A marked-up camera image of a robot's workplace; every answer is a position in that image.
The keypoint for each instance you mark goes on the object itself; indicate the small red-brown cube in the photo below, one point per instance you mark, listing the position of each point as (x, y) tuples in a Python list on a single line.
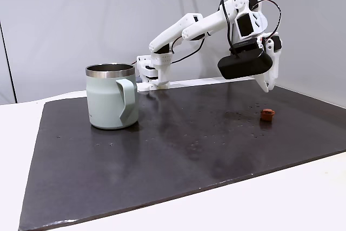
[(267, 115)]

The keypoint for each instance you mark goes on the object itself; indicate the black glossy table mat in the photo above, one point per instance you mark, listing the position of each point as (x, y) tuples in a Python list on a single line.
[(162, 160)]

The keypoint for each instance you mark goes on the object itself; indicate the pale green steel-rimmed mug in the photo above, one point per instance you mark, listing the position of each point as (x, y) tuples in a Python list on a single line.
[(105, 98)]

